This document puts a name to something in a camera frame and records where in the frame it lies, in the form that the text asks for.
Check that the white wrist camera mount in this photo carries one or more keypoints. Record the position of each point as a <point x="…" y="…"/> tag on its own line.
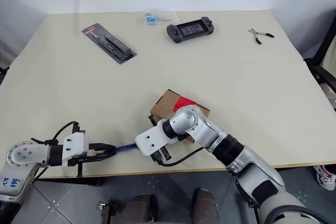
<point x="74" y="145"/>
<point x="149" y="140"/>

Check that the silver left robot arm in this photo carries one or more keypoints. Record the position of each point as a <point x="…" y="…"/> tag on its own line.
<point x="23" y="155"/>

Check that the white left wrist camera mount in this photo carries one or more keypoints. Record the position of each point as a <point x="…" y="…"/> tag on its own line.
<point x="74" y="145"/>

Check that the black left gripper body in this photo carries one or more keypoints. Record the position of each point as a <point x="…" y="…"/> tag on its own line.
<point x="80" y="169"/>

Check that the clear plastic bag blue label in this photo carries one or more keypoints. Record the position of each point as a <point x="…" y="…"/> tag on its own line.
<point x="157" y="18"/>

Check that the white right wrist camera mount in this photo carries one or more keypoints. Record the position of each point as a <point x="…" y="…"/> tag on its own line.
<point x="149" y="140"/>

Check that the dark chair part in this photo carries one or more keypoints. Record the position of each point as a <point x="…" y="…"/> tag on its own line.
<point x="4" y="73"/>

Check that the black chair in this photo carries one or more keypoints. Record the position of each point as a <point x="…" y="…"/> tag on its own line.
<point x="324" y="51"/>

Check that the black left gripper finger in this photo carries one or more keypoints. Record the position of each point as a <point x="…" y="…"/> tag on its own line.
<point x="103" y="154"/>
<point x="102" y="147"/>

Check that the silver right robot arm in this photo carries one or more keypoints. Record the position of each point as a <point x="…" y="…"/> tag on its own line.
<point x="236" y="155"/>

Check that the black packaged tool blister card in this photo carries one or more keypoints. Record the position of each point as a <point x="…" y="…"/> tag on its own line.
<point x="110" y="43"/>

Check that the brown cardboard box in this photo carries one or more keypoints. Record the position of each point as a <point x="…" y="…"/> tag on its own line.
<point x="164" y="106"/>

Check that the white red shoe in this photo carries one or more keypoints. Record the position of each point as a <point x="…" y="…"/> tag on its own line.
<point x="325" y="178"/>

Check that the black handheld game controller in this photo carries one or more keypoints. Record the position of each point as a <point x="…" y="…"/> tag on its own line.
<point x="189" y="30"/>

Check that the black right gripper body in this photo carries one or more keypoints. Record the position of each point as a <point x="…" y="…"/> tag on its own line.
<point x="160" y="155"/>

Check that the dark rounded shape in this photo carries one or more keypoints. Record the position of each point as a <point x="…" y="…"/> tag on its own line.
<point x="206" y="205"/>
<point x="140" y="208"/>

